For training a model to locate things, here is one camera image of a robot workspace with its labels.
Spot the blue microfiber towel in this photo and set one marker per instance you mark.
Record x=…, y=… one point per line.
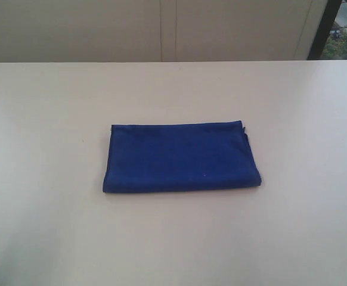
x=179, y=158

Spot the black window frame post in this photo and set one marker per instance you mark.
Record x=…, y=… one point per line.
x=323, y=31

